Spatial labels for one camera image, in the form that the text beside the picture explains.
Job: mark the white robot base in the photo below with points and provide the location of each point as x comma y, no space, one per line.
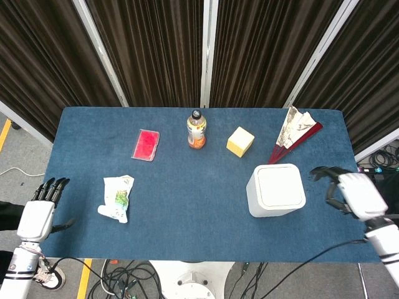
193,280

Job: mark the black equipment box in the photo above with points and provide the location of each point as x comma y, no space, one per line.
389,190

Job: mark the orange drink plastic bottle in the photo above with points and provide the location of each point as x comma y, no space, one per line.
196,134

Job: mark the red and white folding fan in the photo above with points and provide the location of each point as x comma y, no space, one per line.
296,130

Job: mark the dark brown curtain panel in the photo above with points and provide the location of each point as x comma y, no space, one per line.
265,50
368,71
149,50
40,56

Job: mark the white partition frame post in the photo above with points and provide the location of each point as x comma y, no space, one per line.
99,53
206,53
321,50

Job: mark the white square container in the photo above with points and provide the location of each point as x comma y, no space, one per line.
275,190

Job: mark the crumpled white snack bag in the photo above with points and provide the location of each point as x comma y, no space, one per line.
117,199

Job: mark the red clear plastic case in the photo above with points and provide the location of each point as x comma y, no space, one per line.
146,144

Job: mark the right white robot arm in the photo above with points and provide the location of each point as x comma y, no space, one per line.
386,246

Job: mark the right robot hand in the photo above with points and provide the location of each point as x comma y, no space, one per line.
358,193

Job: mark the blue velvet tablecloth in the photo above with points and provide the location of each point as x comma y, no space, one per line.
187,202

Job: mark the white partition base rail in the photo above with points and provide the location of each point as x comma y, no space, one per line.
25,123
378,144

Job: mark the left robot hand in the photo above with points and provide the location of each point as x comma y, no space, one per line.
34,219

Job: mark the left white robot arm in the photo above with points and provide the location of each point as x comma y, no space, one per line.
17,271

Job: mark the power strip with plugs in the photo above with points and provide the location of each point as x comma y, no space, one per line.
378,170

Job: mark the yellow sponge cube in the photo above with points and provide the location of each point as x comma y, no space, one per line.
240,141

